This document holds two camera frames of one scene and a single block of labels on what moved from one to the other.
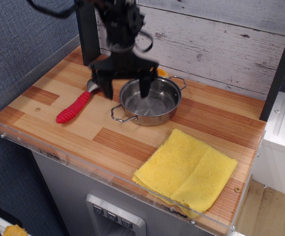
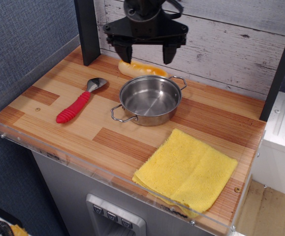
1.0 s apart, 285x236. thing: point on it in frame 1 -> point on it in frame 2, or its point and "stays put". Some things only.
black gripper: [123, 63] -> [146, 27]
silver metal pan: [159, 107] stays put
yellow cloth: [186, 173] stays put
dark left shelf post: [89, 31] stays put
